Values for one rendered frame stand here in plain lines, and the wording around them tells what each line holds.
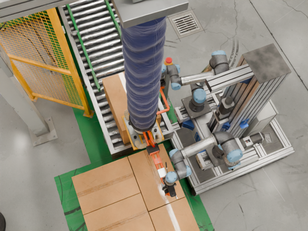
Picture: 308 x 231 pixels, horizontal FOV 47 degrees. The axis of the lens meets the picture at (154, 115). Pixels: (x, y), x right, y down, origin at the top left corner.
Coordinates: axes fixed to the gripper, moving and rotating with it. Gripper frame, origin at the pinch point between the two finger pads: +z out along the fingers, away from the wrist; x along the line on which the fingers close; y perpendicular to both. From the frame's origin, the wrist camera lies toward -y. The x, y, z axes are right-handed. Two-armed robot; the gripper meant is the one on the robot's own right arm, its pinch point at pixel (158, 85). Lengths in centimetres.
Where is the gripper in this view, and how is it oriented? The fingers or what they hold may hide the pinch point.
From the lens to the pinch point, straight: 318.3
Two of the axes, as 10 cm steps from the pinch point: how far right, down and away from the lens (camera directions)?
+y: 3.5, 8.7, -3.5
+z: -0.3, 3.8, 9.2
